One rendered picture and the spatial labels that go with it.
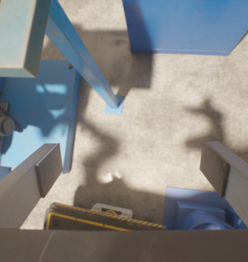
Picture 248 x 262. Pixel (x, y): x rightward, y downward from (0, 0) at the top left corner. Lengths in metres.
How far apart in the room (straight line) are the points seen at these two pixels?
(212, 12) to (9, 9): 0.98
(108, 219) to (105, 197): 0.34
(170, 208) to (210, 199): 0.28
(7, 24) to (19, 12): 0.03
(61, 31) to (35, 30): 0.17
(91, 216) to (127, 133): 0.61
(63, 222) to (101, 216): 0.23
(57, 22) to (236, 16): 0.96
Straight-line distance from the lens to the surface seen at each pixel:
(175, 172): 1.36
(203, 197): 1.40
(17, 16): 0.45
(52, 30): 0.60
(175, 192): 1.36
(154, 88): 1.42
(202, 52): 1.53
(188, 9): 1.18
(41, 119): 1.47
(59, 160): 0.17
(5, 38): 0.44
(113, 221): 1.10
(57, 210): 1.19
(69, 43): 0.64
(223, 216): 1.31
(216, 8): 1.19
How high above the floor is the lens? 1.34
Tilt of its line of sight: 79 degrees down
